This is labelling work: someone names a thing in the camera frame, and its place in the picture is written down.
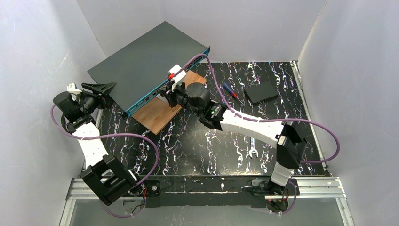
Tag dark teal network switch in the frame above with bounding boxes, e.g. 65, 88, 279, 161
88, 21, 210, 119

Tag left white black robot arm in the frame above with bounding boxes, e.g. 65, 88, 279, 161
53, 82, 138, 206

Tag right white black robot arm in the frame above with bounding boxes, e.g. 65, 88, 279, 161
159, 82, 307, 187

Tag wooden base board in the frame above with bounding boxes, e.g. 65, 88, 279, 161
132, 70, 207, 135

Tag blue red screwdriver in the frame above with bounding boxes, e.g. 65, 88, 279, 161
223, 82, 244, 106

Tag small black box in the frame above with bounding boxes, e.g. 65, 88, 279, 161
244, 82, 279, 104

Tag silver open-end wrench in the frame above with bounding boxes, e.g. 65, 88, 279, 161
248, 137, 259, 158

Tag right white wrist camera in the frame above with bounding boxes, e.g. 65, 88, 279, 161
168, 64, 187, 92

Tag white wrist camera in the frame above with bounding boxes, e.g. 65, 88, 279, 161
66, 83, 82, 95
168, 64, 187, 92

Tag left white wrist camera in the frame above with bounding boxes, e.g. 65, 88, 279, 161
66, 83, 82, 95

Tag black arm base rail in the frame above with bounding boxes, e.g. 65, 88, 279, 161
144, 176, 270, 208

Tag aluminium frame rail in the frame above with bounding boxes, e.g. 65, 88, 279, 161
59, 176, 356, 226

